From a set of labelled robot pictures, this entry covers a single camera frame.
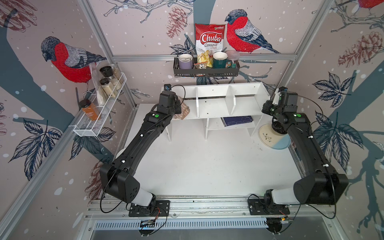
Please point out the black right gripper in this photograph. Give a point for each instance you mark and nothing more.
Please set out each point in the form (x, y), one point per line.
(265, 106)

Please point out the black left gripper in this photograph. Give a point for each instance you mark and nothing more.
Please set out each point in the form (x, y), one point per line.
(178, 104)

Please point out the white wooden bookshelf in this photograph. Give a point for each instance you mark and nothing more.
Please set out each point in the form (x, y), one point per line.
(211, 103)

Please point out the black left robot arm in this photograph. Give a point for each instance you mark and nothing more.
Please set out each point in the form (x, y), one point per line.
(117, 178)

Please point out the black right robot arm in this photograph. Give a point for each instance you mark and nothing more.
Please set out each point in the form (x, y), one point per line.
(322, 184)

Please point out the black bowl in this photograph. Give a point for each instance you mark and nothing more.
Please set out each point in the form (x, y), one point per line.
(279, 127)

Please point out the cream and blue plate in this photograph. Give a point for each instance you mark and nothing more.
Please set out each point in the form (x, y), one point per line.
(272, 139)

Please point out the lilac mug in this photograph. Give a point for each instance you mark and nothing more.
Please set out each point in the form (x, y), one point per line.
(185, 61)

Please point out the dark blue book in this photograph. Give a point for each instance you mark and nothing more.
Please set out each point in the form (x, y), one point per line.
(232, 121)

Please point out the green mug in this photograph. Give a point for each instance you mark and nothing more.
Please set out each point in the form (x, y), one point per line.
(221, 61)

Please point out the black lid spice jar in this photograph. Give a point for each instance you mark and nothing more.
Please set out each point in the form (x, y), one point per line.
(107, 72)
(109, 88)

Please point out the clear plastic bag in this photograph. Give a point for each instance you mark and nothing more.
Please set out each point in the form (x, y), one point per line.
(101, 95)

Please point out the white bowl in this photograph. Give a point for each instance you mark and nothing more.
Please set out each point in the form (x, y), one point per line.
(119, 153)

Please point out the pink lidded jar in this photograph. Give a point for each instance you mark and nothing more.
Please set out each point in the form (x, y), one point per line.
(232, 59)

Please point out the red Chuba chips bag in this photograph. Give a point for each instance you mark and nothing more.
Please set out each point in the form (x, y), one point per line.
(209, 38)

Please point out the orange spice jar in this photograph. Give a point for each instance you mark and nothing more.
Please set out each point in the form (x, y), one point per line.
(90, 109)

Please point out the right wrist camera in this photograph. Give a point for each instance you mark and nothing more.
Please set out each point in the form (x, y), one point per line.
(282, 89)

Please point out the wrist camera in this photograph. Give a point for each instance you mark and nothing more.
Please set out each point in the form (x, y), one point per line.
(167, 87)
(282, 89)

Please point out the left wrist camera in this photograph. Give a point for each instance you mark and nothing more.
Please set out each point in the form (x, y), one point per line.
(167, 87)

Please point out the black wall basket shelf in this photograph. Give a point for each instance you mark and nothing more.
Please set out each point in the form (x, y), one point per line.
(208, 72)

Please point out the white wire wall rack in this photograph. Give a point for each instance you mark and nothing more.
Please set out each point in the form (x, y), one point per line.
(87, 128)

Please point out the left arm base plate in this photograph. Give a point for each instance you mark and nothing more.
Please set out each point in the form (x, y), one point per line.
(155, 209)

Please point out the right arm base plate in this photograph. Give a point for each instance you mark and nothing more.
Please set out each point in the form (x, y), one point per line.
(257, 208)

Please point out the aluminium mounting rail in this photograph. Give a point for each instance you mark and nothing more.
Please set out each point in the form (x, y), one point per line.
(189, 207)

